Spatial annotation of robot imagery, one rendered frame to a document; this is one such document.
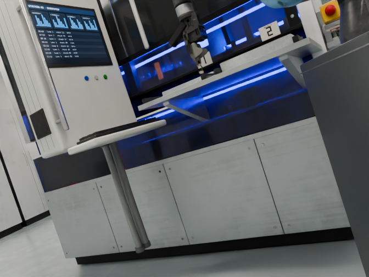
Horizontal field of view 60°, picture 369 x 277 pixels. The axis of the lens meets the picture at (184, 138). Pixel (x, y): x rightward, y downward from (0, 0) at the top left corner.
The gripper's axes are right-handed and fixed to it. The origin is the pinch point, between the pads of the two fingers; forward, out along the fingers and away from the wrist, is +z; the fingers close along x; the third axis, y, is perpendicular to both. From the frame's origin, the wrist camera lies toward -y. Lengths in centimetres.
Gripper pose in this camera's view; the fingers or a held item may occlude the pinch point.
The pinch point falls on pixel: (196, 62)
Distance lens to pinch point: 144.2
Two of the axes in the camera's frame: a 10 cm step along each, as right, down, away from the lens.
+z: 3.1, 9.5, 0.2
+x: 4.7, -1.7, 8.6
